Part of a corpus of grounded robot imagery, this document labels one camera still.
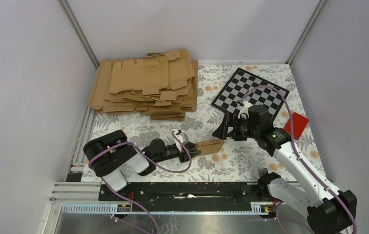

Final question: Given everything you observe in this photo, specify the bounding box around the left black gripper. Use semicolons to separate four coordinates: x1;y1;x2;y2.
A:
153;142;201;163

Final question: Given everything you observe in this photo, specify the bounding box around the stack of flat cardboard boxes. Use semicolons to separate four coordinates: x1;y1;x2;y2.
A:
87;48;198;121

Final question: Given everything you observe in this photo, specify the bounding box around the slotted grey cable duct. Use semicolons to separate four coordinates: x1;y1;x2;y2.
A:
61;202;270;215

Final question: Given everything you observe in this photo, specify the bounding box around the brown cardboard box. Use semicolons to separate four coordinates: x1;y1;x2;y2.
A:
196;139;225;156

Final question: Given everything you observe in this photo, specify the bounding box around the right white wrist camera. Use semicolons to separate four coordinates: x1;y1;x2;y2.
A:
237;100;252;120

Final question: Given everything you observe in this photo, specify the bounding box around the black white checkerboard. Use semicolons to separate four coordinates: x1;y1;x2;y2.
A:
211;67;290;122

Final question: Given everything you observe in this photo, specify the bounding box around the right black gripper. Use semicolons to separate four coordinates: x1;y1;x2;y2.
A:
212;113;260;141

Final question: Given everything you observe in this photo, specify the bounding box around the red box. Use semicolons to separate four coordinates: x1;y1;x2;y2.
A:
282;112;309;140

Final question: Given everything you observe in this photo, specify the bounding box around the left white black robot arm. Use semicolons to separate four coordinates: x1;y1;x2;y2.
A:
82;129;201;200

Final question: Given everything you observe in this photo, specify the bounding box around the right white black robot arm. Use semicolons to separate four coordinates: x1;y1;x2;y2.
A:
213;103;357;234

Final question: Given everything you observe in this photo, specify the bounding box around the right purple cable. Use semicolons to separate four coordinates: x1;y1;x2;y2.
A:
237;85;358;234

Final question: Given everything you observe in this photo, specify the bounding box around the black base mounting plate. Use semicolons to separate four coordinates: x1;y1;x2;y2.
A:
98;182;280;212

